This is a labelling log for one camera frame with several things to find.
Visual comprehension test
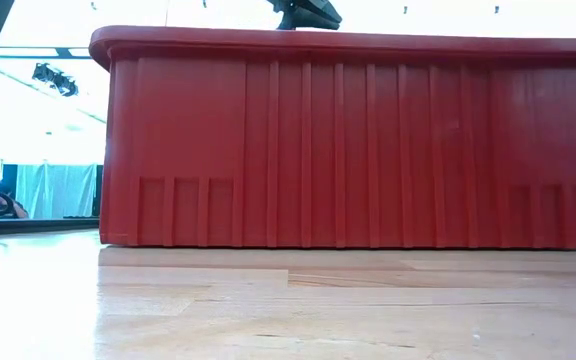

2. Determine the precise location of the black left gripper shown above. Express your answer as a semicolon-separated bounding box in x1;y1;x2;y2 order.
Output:
266;0;344;31

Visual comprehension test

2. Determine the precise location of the red ribbed plastic bin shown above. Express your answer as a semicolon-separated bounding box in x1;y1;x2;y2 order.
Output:
88;24;576;250

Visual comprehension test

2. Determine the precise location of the dark hanging ceiling fixture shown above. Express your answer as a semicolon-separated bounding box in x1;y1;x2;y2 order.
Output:
30;61;80;98

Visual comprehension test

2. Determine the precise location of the pale translucent curtain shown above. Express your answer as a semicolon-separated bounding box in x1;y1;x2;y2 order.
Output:
15;163;99;220

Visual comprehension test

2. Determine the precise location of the dark blue pillar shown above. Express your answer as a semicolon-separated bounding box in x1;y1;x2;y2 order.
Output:
1;164;18;201

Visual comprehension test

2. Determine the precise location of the person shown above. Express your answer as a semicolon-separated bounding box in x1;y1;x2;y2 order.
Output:
0;192;30;220

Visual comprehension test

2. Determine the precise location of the black table edge rail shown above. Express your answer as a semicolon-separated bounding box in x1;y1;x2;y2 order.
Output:
0;217;102;237

